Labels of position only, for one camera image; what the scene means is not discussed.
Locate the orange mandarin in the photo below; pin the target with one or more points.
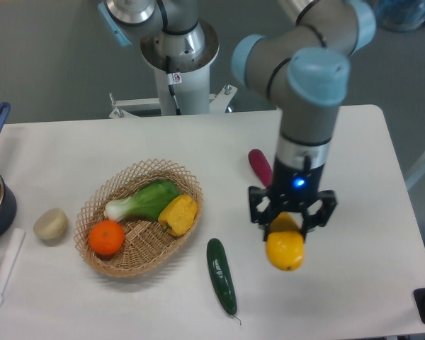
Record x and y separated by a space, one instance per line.
106 237

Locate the dark green cucumber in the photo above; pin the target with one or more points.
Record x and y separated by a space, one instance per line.
221 277

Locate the yellow bell pepper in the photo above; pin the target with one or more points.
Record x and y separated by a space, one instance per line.
179 215

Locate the yellow mango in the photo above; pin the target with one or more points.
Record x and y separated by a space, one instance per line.
285 243

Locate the green bok choy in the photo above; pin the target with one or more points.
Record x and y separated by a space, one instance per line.
147 203

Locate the purple sweet potato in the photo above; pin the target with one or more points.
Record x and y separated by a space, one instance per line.
260 166

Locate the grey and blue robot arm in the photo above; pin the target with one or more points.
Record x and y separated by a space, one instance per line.
303 72

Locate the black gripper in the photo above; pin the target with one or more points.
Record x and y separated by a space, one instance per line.
291 190

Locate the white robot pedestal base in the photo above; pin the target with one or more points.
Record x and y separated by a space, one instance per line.
181 66

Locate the white rolled cloth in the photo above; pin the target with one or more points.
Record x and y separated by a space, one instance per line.
9 258

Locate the beige potato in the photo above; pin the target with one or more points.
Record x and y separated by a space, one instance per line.
51 225

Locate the blue plastic bag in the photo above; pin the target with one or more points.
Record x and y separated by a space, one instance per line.
399 16

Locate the woven wicker basket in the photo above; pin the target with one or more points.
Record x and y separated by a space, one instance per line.
146 245

